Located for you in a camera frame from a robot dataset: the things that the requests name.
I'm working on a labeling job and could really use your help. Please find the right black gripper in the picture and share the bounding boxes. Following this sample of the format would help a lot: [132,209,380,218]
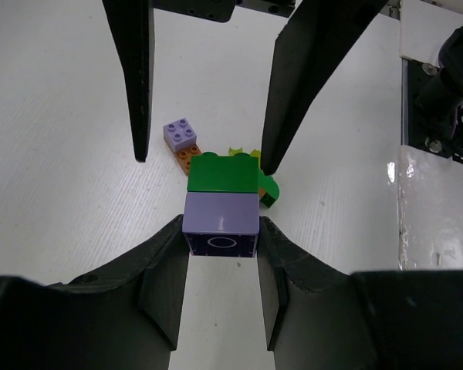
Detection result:
[102,0,385,173]

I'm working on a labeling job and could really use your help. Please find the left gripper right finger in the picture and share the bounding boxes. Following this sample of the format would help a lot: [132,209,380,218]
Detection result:
[257,217,463,369]

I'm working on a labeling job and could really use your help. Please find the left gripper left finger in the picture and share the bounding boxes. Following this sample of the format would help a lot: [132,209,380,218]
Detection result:
[0,216,189,369]

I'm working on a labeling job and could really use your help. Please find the lavender lego brick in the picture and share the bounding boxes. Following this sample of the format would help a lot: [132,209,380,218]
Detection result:
[182,192,259,257]
[163,118,197,153]

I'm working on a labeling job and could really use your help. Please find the orange lego plate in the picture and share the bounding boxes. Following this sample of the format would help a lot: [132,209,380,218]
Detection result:
[174,144,201,176]

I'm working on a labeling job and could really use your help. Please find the dark green lego brick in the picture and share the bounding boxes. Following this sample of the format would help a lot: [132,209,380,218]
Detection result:
[187,152,259,193]

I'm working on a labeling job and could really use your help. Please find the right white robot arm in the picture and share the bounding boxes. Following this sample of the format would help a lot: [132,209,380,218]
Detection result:
[103,1,463,174]

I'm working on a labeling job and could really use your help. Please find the green and orange lego stack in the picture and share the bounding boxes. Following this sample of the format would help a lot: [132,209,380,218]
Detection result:
[228,147,280,208]

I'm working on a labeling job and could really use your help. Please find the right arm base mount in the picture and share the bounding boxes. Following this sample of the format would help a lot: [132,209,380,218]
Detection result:
[401,59,463,165]

